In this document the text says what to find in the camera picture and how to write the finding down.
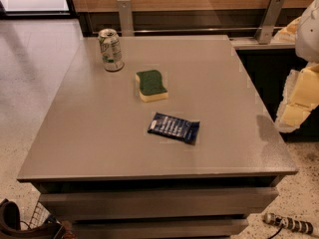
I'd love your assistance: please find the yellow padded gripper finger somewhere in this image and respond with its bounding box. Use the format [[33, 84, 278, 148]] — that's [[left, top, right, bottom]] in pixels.
[[274, 17, 300, 43], [275, 63, 319, 133]]

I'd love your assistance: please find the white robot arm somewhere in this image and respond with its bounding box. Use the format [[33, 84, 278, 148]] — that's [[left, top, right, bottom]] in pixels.
[[275, 0, 319, 133]]

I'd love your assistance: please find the dark blue snack packet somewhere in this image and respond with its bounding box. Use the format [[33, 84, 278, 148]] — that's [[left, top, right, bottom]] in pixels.
[[148, 113, 200, 144]]

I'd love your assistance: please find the green yellow sponge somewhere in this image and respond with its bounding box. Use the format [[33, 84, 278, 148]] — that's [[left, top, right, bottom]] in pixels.
[[136, 70, 168, 103]]

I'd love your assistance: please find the grey lower drawer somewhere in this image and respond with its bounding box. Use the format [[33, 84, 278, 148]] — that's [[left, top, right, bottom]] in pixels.
[[74, 219, 248, 239]]

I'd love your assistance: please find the grey drawer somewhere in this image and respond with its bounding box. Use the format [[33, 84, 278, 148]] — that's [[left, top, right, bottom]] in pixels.
[[40, 187, 278, 220], [74, 219, 248, 239]]

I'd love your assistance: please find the grey upper drawer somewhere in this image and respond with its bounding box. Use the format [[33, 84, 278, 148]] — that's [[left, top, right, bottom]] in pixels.
[[40, 187, 278, 220]]

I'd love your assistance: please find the dark brown bag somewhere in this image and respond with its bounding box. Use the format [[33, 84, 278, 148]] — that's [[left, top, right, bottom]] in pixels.
[[0, 199, 65, 239]]

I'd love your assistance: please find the right metal bracket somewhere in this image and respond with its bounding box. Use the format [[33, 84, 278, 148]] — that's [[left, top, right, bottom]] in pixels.
[[254, 0, 285, 45]]

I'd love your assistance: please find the metal bracket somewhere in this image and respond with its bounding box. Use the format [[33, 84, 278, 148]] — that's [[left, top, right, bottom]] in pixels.
[[117, 0, 135, 37], [254, 0, 285, 45]]

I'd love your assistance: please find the left metal bracket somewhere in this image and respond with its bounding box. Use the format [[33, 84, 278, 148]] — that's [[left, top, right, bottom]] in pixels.
[[117, 0, 135, 37]]

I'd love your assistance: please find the metal rail bar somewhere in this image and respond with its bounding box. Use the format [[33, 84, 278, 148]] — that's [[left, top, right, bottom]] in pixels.
[[91, 26, 283, 36]]

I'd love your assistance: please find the wire mesh basket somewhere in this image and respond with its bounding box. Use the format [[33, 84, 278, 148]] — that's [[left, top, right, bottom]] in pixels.
[[29, 202, 56, 229]]

